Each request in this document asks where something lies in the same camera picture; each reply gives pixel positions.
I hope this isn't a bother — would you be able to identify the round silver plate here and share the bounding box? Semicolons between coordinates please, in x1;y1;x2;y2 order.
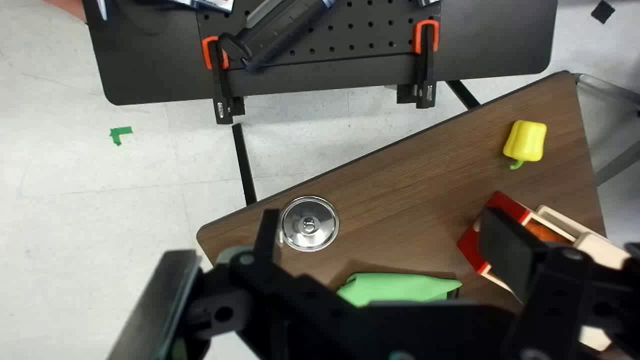
278;194;341;253

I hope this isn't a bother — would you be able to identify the brown wooden table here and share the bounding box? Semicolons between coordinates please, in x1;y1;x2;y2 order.
196;68;611;360

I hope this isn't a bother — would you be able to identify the black pegboard table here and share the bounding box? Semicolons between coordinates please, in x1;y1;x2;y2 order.
83;0;561;207

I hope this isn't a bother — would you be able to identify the green floor tape marker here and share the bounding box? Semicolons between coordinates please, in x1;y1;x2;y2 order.
109;123;135;147

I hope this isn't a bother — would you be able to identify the green cloth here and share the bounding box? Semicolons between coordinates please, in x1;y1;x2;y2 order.
337;269;465;310

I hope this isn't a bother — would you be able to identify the orange black clamp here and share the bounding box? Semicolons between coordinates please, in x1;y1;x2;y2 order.
200;33;247;125
397;17;442;109

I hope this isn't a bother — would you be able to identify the red wooden drawer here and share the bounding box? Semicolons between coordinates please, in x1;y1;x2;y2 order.
457;190;536;280

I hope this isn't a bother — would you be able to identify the light wooden drawer box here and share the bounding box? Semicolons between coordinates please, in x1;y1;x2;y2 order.
531;203;636;353

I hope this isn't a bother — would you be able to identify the yellow toy bell pepper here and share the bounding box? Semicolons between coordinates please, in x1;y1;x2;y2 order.
502;117;550;171

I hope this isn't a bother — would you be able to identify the black floor tape marker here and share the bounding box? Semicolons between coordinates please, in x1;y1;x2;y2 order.
590;0;618;25

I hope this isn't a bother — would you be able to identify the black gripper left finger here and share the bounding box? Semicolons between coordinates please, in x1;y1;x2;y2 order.
253;205;284;269

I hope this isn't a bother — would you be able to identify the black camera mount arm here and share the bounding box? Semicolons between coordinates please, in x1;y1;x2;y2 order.
228;0;335;69

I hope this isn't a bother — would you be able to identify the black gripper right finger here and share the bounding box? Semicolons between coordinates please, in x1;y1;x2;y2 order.
479;205;557;304

